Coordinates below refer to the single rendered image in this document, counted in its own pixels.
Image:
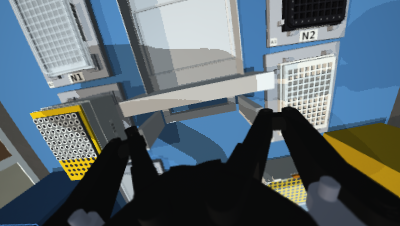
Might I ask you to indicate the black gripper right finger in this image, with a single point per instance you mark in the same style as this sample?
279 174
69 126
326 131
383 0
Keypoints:
338 194

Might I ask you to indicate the yellow open-top bin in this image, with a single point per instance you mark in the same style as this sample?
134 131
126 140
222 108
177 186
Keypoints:
373 149

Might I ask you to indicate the blue flat mat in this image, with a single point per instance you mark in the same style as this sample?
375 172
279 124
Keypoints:
366 86

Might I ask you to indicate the black multi-well plate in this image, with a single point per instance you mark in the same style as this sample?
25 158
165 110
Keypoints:
305 14

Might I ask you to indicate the dark blue open bin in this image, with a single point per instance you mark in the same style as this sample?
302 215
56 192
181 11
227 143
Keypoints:
36 205

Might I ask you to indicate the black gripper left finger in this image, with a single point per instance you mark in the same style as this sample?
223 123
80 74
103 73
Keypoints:
92 200

